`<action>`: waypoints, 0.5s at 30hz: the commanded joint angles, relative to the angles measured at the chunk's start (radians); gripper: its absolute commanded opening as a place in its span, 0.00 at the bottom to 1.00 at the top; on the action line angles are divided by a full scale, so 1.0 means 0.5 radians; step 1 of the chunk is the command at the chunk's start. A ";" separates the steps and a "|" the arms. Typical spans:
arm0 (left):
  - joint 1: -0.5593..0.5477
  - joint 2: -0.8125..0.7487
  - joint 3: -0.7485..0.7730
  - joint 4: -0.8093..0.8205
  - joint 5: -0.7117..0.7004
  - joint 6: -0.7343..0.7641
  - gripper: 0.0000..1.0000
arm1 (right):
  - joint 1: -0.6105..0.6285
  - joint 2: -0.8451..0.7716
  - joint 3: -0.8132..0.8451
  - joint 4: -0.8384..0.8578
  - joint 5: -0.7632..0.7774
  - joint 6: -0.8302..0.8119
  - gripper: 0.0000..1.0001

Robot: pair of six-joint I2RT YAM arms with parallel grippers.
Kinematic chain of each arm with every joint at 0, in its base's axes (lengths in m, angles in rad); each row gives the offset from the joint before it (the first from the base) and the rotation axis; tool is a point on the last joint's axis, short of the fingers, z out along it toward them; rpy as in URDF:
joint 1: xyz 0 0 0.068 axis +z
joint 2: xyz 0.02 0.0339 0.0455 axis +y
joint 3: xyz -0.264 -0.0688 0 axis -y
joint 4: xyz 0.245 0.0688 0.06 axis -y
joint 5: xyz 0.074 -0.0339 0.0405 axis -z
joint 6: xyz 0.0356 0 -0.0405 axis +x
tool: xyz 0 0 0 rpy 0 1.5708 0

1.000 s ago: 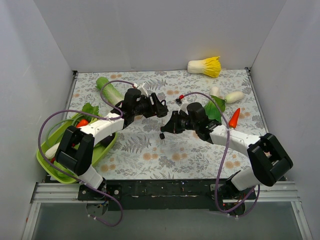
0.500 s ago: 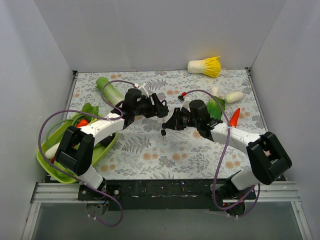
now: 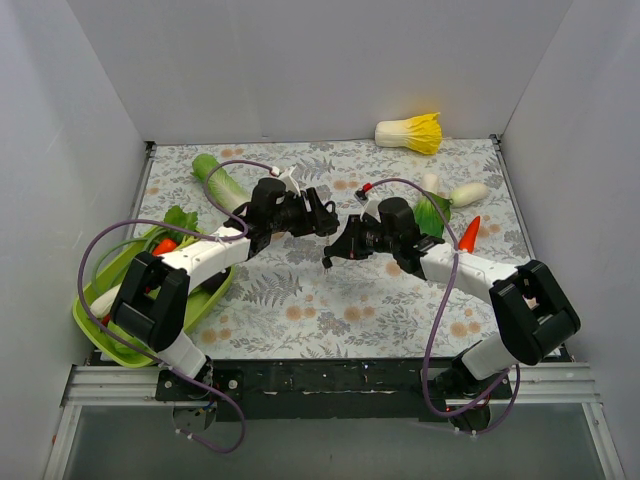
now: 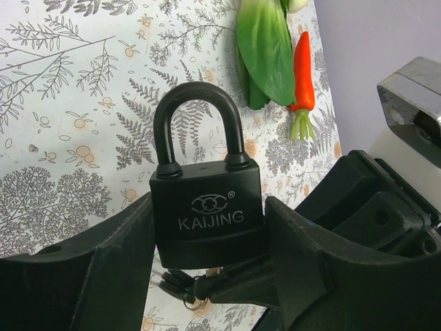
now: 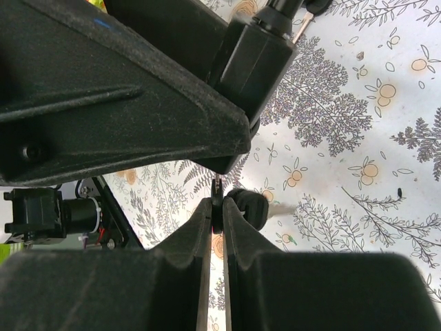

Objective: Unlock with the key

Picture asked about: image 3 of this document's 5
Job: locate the green plastic tray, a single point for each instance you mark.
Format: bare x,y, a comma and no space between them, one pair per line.
200,303

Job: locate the green leafy vegetable in tray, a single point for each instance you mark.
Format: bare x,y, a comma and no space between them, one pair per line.
175,216

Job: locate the orange carrot on table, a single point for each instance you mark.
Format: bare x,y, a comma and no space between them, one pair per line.
468,240

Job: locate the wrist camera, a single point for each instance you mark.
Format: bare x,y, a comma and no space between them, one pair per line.
368,200
286,176

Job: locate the white radish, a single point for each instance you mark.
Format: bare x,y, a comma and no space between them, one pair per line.
467,194

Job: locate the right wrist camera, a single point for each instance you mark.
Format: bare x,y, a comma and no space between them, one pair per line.
368,200

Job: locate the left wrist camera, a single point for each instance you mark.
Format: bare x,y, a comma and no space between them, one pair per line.
286,176

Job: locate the yellow napa cabbage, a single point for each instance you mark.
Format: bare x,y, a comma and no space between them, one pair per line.
422,134

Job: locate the green napa cabbage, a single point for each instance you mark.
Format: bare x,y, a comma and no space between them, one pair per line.
224,190

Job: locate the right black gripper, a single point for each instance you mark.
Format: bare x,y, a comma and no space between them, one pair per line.
353,239

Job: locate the black padlock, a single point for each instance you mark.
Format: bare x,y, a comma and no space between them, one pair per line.
330,207

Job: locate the floral table mat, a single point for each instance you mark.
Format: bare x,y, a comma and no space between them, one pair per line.
283,304

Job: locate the white leek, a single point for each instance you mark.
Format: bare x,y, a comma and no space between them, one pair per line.
101,307

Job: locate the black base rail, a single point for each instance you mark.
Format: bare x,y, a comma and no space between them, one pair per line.
316,389

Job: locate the orange carrot in tray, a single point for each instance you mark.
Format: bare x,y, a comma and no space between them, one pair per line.
167,245

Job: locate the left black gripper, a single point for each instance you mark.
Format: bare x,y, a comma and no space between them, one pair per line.
310,214

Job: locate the green bok choy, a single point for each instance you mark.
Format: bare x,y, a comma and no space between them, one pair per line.
426,215

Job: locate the black key bunch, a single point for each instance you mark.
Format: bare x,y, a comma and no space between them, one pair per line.
327,255

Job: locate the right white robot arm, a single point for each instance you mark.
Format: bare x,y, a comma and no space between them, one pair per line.
533,314

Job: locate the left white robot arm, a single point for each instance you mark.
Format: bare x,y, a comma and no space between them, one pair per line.
151,302

